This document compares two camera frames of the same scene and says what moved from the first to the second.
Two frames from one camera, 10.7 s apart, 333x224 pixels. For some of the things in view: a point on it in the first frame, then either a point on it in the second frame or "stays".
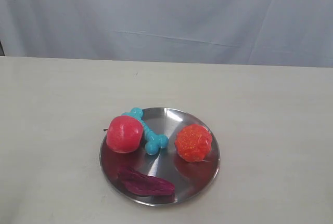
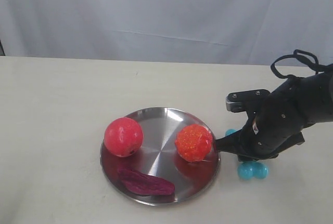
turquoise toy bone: [153, 142] -> [251, 169]
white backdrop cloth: [257, 20] stays
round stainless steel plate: [191, 180] stays
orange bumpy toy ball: [193, 142] stays
